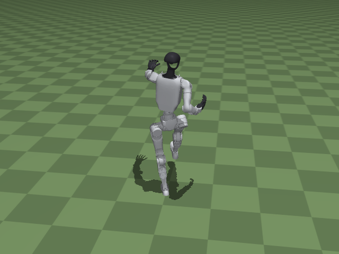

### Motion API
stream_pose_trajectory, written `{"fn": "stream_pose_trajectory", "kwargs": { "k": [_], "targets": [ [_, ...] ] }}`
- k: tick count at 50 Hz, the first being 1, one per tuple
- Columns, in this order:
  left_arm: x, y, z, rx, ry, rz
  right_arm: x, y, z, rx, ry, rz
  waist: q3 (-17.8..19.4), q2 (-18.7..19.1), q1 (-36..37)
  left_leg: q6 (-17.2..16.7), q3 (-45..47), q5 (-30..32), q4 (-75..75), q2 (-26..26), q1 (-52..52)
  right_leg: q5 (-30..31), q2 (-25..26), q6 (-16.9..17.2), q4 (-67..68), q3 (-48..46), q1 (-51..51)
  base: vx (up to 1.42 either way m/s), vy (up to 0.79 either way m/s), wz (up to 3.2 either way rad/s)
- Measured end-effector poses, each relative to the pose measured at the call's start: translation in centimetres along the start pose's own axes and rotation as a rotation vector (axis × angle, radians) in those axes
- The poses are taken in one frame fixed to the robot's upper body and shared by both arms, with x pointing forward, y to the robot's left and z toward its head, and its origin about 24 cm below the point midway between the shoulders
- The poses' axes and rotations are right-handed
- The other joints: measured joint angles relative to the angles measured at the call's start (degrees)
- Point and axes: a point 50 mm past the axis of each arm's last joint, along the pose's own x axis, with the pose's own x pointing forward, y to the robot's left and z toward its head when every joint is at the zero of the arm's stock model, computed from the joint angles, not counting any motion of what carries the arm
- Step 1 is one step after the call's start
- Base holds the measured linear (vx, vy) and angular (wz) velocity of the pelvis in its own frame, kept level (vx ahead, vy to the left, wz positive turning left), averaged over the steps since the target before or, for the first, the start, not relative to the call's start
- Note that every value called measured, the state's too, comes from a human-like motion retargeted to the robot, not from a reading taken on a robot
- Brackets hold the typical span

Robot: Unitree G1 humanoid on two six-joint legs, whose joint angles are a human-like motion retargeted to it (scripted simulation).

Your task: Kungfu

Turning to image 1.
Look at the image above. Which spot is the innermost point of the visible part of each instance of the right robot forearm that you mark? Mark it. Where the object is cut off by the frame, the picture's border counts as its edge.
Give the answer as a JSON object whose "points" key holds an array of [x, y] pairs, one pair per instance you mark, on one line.
{"points": [[194, 110]]}

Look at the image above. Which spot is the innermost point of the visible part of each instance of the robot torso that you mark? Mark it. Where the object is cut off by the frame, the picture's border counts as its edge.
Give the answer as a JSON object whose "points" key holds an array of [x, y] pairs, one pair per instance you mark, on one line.
{"points": [[168, 97]]}

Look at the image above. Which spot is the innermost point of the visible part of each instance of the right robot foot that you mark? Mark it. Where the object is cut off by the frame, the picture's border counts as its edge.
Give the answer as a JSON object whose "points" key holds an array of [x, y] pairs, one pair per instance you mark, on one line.
{"points": [[174, 154]]}

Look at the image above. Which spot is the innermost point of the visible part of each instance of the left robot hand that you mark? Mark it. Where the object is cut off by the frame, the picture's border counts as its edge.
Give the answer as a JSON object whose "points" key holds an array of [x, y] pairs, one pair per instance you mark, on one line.
{"points": [[152, 64]]}

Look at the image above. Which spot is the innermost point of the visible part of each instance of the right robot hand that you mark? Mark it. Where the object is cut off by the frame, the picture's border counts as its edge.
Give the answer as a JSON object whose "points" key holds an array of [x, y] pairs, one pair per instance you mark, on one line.
{"points": [[202, 104]]}

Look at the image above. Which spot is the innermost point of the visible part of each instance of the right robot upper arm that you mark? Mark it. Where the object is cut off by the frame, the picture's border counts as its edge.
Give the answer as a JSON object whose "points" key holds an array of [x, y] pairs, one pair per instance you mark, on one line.
{"points": [[187, 95]]}

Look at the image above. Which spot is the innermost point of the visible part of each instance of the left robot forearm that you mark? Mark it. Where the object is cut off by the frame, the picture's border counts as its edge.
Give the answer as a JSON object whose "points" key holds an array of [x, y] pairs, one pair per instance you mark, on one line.
{"points": [[147, 72]]}

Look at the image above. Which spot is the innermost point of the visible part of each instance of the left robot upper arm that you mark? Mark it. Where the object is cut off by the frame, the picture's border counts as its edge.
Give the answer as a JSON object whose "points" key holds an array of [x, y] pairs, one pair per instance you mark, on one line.
{"points": [[152, 76]]}

